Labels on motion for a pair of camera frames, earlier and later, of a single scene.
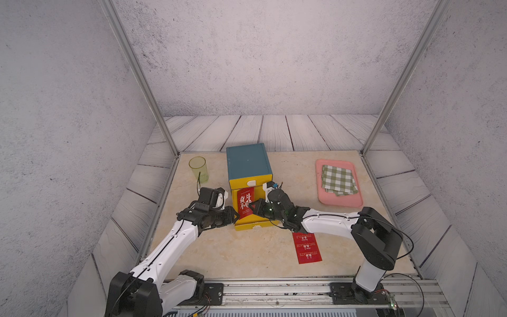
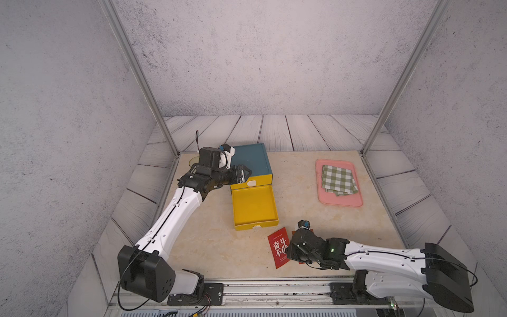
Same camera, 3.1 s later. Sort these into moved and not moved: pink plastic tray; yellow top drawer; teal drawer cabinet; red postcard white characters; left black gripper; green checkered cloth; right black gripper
Moved: red postcard white characters; left black gripper; right black gripper
Not moved: teal drawer cabinet; green checkered cloth; yellow top drawer; pink plastic tray
